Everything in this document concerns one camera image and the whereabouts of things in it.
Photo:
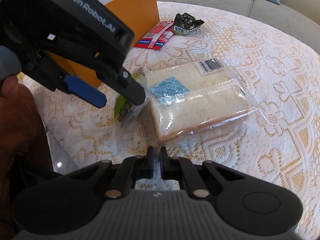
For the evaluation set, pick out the red white packet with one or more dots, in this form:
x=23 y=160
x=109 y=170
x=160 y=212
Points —
x=157 y=37

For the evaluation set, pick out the person's left hand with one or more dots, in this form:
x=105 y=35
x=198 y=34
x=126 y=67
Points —
x=13 y=90

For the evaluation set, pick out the clear bag of crackers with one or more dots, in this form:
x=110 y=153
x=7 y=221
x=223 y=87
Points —
x=194 y=97

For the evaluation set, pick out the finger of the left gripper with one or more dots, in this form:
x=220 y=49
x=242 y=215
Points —
x=120 y=80
x=86 y=92

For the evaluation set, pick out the white lace tablecloth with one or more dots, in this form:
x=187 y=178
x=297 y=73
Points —
x=281 y=73

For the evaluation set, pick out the black snack packet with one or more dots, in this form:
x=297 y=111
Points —
x=184 y=24

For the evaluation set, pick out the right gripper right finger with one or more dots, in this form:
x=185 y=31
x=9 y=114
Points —
x=185 y=172

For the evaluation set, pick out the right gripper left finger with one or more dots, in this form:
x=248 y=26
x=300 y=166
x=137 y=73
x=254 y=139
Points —
x=124 y=175

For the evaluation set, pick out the green snack packet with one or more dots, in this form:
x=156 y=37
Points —
x=125 y=111

